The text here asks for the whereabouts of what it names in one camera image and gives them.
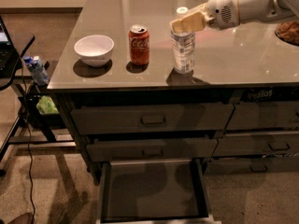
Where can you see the black side desk frame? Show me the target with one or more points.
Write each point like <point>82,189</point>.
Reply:
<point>28,116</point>

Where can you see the green snack bag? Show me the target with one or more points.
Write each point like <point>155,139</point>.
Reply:
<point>46,106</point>

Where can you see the top left drawer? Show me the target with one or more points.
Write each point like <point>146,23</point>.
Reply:
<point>151,118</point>

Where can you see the middle left drawer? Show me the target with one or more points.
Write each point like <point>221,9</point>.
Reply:
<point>170,148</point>

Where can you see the open bottom left drawer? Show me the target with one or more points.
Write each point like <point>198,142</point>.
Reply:
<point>153,192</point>

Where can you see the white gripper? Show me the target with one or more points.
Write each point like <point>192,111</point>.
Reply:
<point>221,11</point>

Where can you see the middle right drawer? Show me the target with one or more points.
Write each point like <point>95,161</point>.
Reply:
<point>247,144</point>

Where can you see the black laptop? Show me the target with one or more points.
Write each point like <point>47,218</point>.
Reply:
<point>8,54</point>

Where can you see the white ceramic bowl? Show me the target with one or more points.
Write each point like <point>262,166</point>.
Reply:
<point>94,50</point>

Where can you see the clear plastic water bottle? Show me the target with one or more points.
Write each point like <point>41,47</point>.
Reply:
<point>183,45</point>

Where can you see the top right drawer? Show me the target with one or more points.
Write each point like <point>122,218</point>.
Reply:
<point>265,115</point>

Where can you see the brown shoe tip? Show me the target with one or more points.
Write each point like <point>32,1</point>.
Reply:
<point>26,218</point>

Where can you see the orange soda can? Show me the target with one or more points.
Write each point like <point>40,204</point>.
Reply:
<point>139,44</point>

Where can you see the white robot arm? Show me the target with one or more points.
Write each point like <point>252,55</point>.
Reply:
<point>266,11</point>

